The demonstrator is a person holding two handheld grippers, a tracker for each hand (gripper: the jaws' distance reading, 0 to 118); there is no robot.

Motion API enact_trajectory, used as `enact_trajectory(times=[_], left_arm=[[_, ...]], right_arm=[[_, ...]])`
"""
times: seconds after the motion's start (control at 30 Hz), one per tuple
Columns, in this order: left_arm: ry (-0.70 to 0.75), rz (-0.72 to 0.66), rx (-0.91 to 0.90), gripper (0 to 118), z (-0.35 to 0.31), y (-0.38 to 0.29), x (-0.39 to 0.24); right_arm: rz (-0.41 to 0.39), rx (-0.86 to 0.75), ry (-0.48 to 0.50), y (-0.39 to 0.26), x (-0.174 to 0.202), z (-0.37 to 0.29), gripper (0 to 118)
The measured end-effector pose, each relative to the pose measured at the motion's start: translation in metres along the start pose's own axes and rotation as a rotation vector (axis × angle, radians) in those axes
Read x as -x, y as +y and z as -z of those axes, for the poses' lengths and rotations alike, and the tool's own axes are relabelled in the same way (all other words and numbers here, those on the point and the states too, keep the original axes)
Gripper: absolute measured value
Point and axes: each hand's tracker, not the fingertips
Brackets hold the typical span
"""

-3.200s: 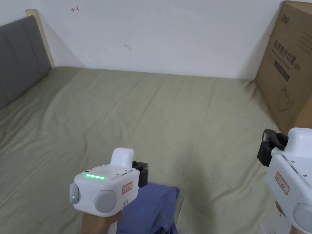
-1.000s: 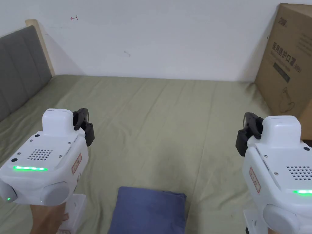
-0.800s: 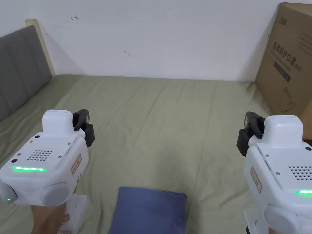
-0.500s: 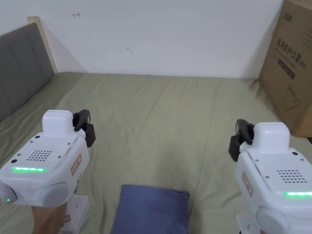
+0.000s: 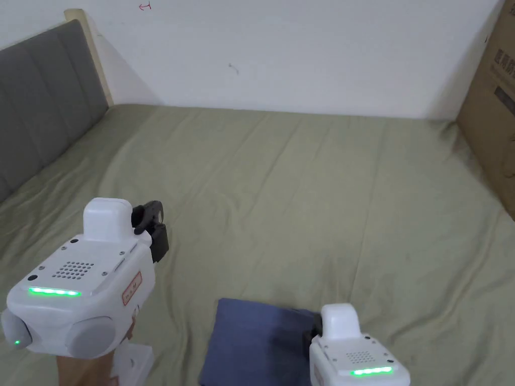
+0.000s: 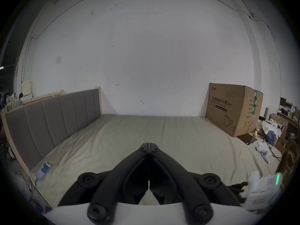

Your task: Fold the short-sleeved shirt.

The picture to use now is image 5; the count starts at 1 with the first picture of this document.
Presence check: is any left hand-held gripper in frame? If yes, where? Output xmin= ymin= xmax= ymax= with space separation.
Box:
xmin=0 ymin=197 xmax=169 ymax=386

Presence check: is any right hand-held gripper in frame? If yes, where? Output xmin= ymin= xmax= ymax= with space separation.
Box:
xmin=303 ymin=303 xmax=411 ymax=386

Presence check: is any person's left hand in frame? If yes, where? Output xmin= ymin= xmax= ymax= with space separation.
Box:
xmin=56 ymin=353 xmax=118 ymax=386

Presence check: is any dark blue garment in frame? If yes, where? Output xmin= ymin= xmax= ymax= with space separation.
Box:
xmin=199 ymin=297 xmax=323 ymax=386

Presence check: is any bed with pale green sheet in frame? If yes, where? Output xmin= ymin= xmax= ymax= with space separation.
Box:
xmin=0 ymin=104 xmax=515 ymax=386

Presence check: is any grey padded headboard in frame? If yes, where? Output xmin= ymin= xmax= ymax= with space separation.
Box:
xmin=0 ymin=9 xmax=115 ymax=204

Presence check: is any brown cardboard carton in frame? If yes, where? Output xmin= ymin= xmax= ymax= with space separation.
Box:
xmin=456 ymin=0 xmax=515 ymax=223

